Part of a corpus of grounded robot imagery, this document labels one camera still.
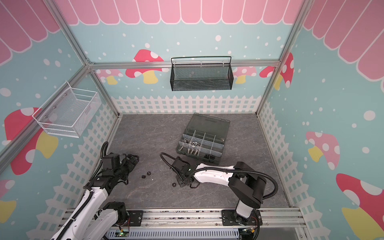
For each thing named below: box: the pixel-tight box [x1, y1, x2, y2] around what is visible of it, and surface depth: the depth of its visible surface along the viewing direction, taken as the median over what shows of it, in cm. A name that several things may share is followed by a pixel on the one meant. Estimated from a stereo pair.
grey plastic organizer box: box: [176, 112, 231, 165], surface depth 102 cm
